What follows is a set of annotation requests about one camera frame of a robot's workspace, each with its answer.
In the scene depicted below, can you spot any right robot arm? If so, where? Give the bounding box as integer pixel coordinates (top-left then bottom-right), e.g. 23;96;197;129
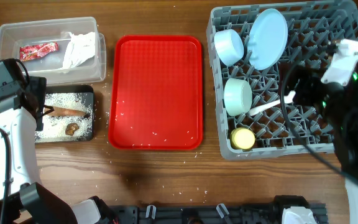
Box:
279;62;358;223

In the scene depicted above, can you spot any light blue plate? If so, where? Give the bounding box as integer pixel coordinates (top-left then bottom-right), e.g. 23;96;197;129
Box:
247;8;288;70

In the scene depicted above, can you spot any clear plastic bin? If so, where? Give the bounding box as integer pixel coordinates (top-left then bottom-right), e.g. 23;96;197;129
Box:
0;17;106;86

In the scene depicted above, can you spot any brown carrot-shaped food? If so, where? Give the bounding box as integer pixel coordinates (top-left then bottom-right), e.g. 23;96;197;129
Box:
47;107;86;116

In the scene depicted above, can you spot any white plastic spoon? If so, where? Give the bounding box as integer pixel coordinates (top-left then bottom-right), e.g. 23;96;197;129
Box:
249;91;296;116

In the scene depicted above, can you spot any light blue bowl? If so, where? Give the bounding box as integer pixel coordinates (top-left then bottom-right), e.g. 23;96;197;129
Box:
214;29;244;67

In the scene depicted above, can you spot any white rice pile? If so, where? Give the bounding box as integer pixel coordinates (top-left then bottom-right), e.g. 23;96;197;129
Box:
35;92;94;143

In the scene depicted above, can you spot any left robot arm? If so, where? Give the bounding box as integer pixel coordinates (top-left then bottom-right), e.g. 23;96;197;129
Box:
0;58;119;223

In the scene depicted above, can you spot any red serving tray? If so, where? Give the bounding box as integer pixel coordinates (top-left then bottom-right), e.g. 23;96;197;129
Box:
108;35;203;151

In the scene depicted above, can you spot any black plastic tray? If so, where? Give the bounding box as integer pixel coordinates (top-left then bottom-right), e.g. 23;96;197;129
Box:
35;85;94;143

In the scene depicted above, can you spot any white napkin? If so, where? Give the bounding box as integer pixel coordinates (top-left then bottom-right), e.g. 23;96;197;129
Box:
62;32;96;69

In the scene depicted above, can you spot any grey dishwasher rack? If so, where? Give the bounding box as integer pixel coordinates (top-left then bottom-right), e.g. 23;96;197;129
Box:
206;1;358;160

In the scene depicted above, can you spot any mint green bowl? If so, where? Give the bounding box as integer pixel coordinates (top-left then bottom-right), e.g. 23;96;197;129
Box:
224;78;252;116

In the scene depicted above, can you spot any brown food scrap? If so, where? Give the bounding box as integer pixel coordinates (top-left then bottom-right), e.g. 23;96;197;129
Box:
65;123;80;136

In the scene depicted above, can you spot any yellow plastic cup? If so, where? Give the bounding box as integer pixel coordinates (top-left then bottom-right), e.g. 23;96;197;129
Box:
230;128;255;150

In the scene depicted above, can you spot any red snack wrapper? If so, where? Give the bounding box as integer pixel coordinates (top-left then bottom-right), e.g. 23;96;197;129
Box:
19;42;58;62

